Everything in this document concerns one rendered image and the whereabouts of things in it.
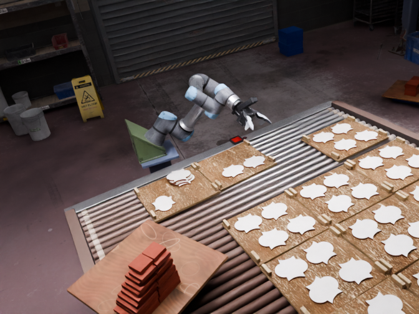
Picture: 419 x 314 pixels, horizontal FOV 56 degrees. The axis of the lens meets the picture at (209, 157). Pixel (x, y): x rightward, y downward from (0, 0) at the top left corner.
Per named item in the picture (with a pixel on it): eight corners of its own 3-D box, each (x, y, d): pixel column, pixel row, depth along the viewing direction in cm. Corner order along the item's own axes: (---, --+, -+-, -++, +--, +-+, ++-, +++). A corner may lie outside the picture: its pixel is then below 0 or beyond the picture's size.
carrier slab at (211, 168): (192, 166, 255) (192, 164, 254) (245, 143, 270) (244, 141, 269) (221, 192, 228) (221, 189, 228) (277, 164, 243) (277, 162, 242)
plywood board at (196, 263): (67, 292, 169) (66, 289, 168) (148, 221, 200) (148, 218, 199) (148, 351, 141) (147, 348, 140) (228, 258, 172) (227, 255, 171)
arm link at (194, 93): (193, 65, 255) (192, 84, 211) (207, 74, 258) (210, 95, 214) (184, 80, 259) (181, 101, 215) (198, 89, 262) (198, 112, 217)
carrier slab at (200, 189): (134, 192, 241) (133, 190, 240) (193, 167, 255) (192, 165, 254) (155, 223, 214) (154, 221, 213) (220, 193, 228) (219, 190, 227)
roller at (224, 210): (98, 271, 197) (96, 264, 195) (384, 136, 259) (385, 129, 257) (101, 277, 193) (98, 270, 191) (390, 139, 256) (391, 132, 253)
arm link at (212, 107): (199, 106, 225) (209, 91, 220) (215, 117, 227) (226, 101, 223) (198, 111, 218) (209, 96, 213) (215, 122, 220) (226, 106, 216)
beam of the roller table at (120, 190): (67, 216, 242) (63, 209, 239) (329, 107, 309) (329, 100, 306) (69, 223, 236) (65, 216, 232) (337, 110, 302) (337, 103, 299)
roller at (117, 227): (88, 242, 217) (85, 235, 214) (355, 123, 279) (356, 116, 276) (90, 247, 213) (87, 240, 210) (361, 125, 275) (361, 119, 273)
